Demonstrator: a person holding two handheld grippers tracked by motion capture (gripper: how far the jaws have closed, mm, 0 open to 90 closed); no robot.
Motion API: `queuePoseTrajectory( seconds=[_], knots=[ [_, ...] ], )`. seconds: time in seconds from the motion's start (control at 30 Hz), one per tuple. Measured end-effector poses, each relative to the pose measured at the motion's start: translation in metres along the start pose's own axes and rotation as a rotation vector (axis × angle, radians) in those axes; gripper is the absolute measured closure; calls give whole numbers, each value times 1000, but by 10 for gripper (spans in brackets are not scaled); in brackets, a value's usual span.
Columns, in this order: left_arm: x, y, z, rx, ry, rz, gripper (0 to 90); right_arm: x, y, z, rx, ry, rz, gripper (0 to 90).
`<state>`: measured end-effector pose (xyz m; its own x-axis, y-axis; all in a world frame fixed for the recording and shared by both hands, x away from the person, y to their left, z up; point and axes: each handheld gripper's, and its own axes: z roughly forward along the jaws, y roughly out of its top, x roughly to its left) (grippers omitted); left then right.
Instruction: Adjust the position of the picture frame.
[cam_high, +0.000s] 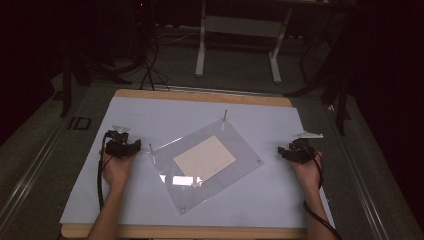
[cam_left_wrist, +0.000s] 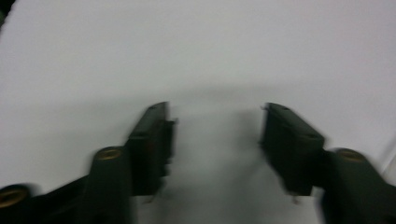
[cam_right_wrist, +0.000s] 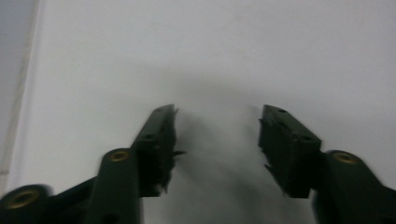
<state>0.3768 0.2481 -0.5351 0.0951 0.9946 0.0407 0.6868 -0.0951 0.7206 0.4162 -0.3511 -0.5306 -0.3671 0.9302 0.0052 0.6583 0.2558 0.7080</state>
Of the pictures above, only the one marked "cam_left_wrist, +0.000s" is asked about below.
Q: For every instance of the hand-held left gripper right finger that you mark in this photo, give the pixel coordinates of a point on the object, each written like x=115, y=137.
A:
x=291, y=146

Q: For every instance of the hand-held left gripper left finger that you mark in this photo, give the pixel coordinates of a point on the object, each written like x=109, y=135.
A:
x=151, y=146

